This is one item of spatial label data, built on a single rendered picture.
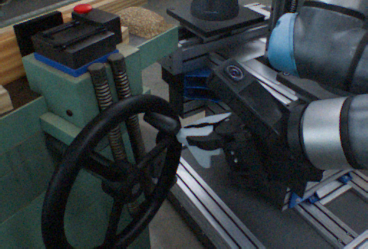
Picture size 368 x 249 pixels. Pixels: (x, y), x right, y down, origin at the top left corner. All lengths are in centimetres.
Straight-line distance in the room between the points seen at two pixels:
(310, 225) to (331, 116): 98
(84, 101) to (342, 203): 109
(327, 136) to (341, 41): 13
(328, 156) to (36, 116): 46
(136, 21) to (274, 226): 82
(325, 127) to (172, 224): 122
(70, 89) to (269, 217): 93
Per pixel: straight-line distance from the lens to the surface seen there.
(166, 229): 153
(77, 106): 58
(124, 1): 95
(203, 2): 112
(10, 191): 70
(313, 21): 47
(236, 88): 42
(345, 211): 143
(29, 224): 77
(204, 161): 52
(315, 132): 39
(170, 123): 51
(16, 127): 64
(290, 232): 131
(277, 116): 43
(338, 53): 45
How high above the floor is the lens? 124
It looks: 36 degrees down
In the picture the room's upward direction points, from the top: straight up
